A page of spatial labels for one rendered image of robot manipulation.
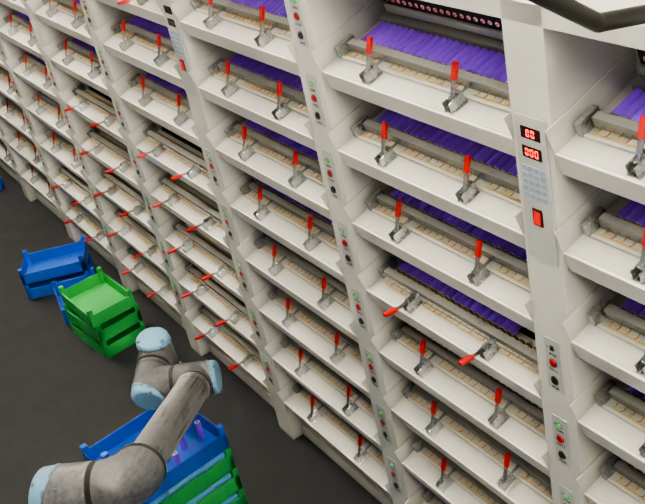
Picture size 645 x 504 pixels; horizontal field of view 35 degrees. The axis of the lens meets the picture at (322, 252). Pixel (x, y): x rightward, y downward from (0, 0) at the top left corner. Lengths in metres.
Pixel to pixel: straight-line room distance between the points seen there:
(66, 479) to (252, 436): 1.52
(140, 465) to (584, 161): 1.09
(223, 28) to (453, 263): 0.91
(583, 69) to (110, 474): 1.20
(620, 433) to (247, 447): 1.84
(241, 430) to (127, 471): 1.54
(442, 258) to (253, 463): 1.53
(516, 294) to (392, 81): 0.49
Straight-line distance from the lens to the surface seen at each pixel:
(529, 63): 1.66
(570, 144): 1.70
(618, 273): 1.72
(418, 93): 1.99
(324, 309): 2.77
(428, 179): 2.07
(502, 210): 1.92
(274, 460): 3.48
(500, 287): 2.04
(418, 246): 2.22
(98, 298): 4.34
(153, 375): 2.66
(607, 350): 1.86
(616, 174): 1.62
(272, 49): 2.41
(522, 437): 2.27
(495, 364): 2.17
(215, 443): 2.91
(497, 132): 1.79
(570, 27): 1.57
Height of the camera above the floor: 2.26
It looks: 30 degrees down
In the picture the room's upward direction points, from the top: 13 degrees counter-clockwise
